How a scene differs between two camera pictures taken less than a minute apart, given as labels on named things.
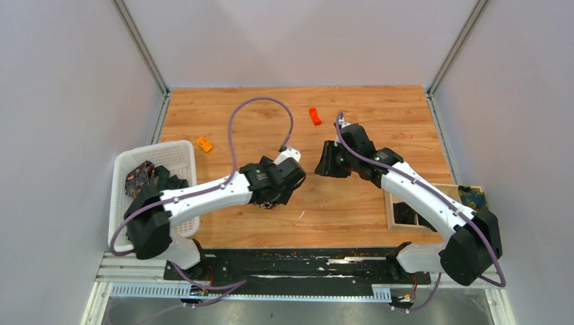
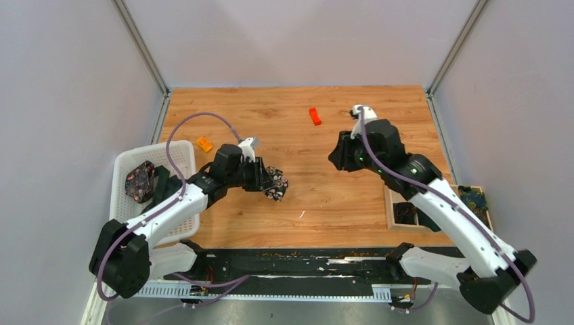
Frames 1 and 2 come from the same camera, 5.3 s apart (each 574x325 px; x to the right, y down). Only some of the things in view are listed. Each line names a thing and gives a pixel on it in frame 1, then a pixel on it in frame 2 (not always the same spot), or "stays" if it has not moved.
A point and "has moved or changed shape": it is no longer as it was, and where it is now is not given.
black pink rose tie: (267, 205) has moved or changed shape
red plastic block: (315, 116) stays
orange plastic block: (206, 145) stays
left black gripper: (286, 194) to (262, 179)
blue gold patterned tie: (474, 200) stays
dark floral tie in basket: (138, 178) stays
